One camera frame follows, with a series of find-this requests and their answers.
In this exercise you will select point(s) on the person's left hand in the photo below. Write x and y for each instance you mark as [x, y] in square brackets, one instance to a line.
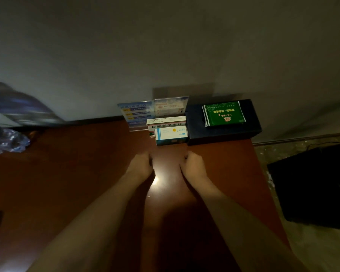
[140, 168]

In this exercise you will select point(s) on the person's right hand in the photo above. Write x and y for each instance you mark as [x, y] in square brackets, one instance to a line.
[194, 167]

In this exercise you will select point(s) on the small teal box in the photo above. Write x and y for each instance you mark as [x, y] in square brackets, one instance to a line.
[171, 134]

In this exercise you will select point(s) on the small white box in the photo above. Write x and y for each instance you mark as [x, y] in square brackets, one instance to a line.
[167, 120]

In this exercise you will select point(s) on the dark green packet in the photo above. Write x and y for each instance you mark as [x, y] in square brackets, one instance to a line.
[224, 113]

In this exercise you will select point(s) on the black tissue box green label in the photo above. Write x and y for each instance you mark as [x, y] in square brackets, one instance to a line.
[249, 130]

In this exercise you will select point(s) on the clear water bottle blue label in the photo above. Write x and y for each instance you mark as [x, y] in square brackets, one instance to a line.
[8, 140]

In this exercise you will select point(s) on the person's left forearm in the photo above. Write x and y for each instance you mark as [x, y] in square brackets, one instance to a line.
[85, 229]

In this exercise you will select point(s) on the person's right forearm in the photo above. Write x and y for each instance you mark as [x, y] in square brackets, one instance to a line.
[249, 229]

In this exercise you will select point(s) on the reddish wooden desk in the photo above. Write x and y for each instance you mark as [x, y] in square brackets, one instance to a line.
[62, 167]

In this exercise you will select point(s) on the black low cabinet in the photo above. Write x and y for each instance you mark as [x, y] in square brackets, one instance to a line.
[314, 184]

